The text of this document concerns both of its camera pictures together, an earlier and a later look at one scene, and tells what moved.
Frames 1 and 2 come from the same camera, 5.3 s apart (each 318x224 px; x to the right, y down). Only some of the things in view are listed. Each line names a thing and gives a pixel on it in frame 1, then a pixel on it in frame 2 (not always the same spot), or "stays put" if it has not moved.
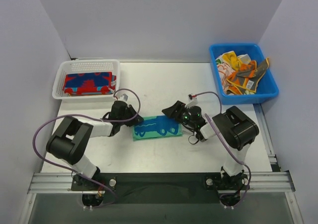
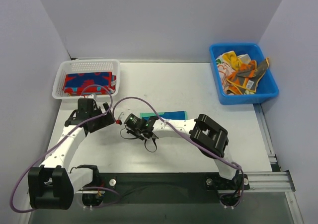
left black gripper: x=130 y=113 to x=107 y=117
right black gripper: x=181 y=112 to x=126 y=119
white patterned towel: x=224 y=71 stays put
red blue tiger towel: x=90 y=83 stays put
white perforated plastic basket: x=86 y=66 stays put
